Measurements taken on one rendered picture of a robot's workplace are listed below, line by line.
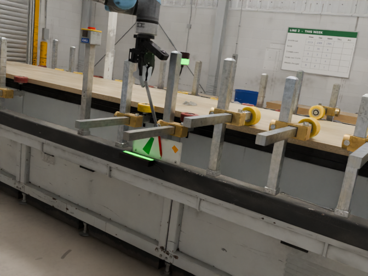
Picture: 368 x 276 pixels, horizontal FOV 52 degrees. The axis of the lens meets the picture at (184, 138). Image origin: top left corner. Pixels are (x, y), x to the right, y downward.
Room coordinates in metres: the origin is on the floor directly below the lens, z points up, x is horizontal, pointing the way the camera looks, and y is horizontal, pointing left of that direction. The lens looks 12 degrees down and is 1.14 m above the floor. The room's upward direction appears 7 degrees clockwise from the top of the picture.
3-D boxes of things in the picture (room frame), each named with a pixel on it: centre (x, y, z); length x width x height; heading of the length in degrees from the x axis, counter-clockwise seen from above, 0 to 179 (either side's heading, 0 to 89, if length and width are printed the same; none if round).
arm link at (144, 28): (1.58, 0.21, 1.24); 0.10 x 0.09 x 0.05; 148
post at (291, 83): (1.33, -0.35, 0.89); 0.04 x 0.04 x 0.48; 58
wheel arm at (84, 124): (1.63, 0.30, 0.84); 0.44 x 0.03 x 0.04; 148
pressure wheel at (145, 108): (1.80, 0.20, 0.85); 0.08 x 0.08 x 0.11
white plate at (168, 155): (1.59, 0.12, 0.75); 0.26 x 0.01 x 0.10; 58
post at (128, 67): (1.73, 0.29, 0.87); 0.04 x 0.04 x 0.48; 58
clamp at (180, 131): (1.59, 0.06, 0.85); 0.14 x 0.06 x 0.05; 58
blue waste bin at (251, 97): (7.29, -1.13, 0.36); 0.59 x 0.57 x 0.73; 151
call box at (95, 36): (1.87, 0.51, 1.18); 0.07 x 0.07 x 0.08; 58
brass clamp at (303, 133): (1.32, -0.37, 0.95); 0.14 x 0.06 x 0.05; 58
